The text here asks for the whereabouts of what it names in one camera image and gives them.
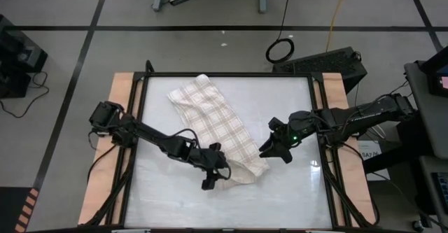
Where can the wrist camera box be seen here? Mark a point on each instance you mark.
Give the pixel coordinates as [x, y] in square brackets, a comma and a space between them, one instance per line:
[215, 147]
[276, 124]

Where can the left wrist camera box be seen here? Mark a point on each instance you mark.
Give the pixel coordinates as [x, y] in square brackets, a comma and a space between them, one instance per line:
[215, 147]

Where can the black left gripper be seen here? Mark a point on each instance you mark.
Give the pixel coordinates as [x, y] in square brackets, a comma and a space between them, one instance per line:
[210, 159]

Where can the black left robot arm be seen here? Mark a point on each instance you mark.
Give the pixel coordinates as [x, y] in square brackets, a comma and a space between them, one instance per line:
[147, 135]

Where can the black equipment box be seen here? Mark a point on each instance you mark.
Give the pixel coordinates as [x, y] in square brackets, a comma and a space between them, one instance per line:
[17, 51]

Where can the grey desk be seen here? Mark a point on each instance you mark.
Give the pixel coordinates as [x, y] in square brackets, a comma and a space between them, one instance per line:
[427, 121]
[428, 191]

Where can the black orange striped mat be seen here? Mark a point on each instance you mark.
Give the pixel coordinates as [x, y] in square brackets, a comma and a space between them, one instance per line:
[10, 208]

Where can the white plaid kitchen towel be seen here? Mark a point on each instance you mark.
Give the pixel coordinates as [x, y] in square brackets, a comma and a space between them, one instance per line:
[217, 121]

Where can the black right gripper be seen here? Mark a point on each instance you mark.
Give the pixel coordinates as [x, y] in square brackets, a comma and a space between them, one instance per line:
[297, 128]

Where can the black table frame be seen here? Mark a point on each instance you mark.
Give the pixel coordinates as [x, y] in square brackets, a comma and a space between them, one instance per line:
[227, 74]

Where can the black monitor pink screen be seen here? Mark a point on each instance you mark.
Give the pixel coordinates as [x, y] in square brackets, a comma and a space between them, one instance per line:
[437, 68]

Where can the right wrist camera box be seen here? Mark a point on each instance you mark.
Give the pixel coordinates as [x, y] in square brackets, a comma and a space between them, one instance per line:
[276, 124]

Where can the white paper label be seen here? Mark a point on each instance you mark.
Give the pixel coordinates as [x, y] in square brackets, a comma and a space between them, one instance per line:
[371, 150]

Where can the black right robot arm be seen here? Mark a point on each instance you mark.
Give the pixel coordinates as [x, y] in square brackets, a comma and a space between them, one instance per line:
[367, 115]

